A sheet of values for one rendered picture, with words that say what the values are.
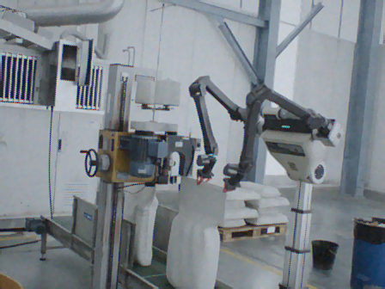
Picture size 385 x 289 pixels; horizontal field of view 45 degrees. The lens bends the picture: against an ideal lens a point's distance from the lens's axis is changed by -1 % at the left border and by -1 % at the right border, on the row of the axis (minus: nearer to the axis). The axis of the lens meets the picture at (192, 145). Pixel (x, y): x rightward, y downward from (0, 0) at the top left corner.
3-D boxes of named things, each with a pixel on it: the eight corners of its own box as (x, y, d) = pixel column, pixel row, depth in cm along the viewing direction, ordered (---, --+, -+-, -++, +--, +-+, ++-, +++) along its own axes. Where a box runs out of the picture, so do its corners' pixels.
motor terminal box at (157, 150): (166, 161, 281) (168, 142, 280) (157, 162, 271) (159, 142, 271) (155, 159, 284) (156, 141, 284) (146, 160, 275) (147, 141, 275)
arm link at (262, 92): (265, 84, 227) (258, 76, 235) (249, 107, 231) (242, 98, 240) (326, 119, 249) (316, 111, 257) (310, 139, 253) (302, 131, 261)
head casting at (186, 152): (192, 175, 323) (197, 133, 321) (163, 175, 308) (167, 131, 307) (168, 170, 347) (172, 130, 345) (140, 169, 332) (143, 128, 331)
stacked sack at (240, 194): (263, 201, 602) (264, 190, 602) (224, 203, 563) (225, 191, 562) (241, 195, 636) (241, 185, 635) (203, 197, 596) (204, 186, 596)
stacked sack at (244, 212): (260, 219, 605) (261, 208, 604) (223, 223, 563) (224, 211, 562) (237, 212, 638) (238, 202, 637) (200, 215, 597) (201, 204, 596)
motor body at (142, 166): (158, 178, 282) (161, 137, 280) (136, 178, 273) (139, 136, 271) (145, 175, 294) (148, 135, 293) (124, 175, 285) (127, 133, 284)
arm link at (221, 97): (206, 70, 274) (195, 71, 282) (197, 88, 270) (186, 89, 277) (250, 112, 299) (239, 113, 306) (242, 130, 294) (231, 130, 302)
